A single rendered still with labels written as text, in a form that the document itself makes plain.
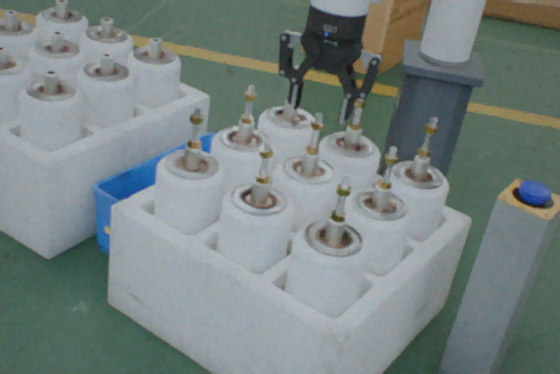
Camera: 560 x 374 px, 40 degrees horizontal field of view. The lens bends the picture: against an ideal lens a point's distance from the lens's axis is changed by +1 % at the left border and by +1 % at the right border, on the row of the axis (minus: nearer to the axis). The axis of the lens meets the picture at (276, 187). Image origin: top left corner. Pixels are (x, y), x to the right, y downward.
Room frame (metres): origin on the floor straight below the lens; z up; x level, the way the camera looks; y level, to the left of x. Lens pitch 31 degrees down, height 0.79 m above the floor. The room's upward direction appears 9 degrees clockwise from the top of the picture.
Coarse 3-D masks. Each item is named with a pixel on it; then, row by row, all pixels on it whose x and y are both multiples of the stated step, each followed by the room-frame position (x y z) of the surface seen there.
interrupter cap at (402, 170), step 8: (400, 168) 1.01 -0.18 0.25; (408, 168) 1.02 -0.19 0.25; (432, 168) 1.03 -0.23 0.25; (400, 176) 0.98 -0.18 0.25; (408, 176) 0.99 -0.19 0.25; (432, 176) 1.00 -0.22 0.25; (440, 176) 1.00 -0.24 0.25; (408, 184) 0.97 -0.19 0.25; (416, 184) 0.97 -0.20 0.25; (424, 184) 0.97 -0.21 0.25; (432, 184) 0.98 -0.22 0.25; (440, 184) 0.98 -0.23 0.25
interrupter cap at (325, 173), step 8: (288, 160) 0.98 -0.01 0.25; (296, 160) 0.98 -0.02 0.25; (320, 160) 0.99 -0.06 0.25; (288, 168) 0.95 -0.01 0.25; (296, 168) 0.96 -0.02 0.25; (320, 168) 0.97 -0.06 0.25; (328, 168) 0.97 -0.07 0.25; (288, 176) 0.94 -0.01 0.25; (296, 176) 0.93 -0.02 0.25; (304, 176) 0.94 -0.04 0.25; (312, 176) 0.95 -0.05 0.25; (320, 176) 0.95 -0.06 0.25; (328, 176) 0.95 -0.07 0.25; (312, 184) 0.92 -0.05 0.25; (320, 184) 0.93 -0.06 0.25
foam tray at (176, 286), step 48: (144, 192) 0.94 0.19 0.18; (144, 240) 0.86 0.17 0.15; (192, 240) 0.85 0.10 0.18; (432, 240) 0.94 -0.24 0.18; (144, 288) 0.86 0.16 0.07; (192, 288) 0.81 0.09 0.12; (240, 288) 0.77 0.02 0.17; (384, 288) 0.81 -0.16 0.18; (432, 288) 0.94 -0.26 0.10; (192, 336) 0.81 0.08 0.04; (240, 336) 0.77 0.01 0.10; (288, 336) 0.73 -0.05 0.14; (336, 336) 0.70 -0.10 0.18; (384, 336) 0.81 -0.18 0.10
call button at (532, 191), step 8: (520, 184) 0.88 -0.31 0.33; (528, 184) 0.88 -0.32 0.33; (536, 184) 0.88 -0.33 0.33; (520, 192) 0.87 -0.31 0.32; (528, 192) 0.86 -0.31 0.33; (536, 192) 0.86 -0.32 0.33; (544, 192) 0.87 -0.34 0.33; (528, 200) 0.86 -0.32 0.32; (536, 200) 0.85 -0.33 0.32; (544, 200) 0.86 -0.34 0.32
